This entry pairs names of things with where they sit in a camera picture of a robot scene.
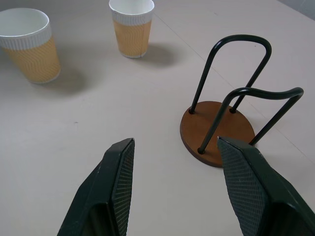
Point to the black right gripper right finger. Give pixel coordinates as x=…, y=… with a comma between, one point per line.
x=258, y=191

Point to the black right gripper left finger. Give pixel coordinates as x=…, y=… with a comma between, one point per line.
x=103, y=191

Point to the ribbed tan paper cup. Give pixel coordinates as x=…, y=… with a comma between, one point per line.
x=32, y=49
x=133, y=29

